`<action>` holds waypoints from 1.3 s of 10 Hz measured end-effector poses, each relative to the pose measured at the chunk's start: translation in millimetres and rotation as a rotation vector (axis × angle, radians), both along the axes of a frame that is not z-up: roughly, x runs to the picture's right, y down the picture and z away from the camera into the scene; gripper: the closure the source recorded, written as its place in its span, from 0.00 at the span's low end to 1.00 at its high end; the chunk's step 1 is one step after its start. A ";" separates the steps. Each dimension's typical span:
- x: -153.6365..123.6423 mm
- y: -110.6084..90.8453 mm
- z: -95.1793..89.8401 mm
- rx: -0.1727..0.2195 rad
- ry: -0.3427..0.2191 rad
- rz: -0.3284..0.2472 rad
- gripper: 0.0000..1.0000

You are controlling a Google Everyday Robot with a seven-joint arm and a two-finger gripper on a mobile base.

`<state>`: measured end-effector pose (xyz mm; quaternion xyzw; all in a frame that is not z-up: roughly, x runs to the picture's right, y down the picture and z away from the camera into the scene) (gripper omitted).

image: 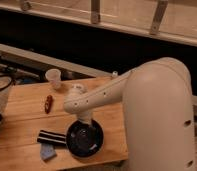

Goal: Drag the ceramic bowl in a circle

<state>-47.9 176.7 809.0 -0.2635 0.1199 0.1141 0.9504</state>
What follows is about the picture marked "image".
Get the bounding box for black ceramic bowl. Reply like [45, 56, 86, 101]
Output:
[66, 120, 104, 158]

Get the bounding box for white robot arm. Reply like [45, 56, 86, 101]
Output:
[64, 57, 196, 171]

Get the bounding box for small red brown object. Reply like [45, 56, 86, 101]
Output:
[44, 95, 53, 114]

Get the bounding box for black white striped cloth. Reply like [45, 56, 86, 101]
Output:
[37, 130, 66, 146]

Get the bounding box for translucent plastic cup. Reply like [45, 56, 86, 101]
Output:
[45, 69, 61, 90]

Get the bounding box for black cable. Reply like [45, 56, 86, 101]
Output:
[0, 73, 16, 94]

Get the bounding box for metal bracket middle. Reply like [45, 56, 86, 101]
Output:
[91, 0, 100, 24]

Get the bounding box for metal bracket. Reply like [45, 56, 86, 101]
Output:
[91, 0, 100, 24]
[150, 0, 168, 35]

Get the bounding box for metal bracket right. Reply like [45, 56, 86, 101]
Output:
[150, 0, 168, 35]

